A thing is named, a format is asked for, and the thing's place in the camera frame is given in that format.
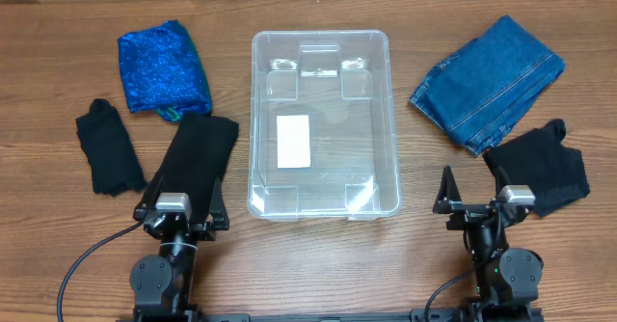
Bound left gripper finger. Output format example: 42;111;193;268
136;175;164;211
209;177;228;223

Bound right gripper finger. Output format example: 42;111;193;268
494;166;511;196
435;166;462;204

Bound small black cloth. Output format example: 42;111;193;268
75;98;147;197

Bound long black cloth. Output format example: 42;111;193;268
147;113;239;223

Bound blue denim jeans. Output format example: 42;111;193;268
409;15;565;156

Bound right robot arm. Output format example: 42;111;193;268
423;166;544;322

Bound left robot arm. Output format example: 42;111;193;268
129;177;229;322

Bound white paper label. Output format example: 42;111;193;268
277;115;310;169

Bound shiny blue sequin cloth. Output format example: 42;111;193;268
118;20;213;122

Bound clear plastic storage bin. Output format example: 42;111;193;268
247;30;401;222

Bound left black cable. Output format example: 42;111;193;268
56;219;146;322

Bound black cable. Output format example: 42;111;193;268
423;215;505;322
56;219;146;322

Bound right black cable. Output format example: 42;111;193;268
423;215;505;322

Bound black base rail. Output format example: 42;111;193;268
117;309;545;322

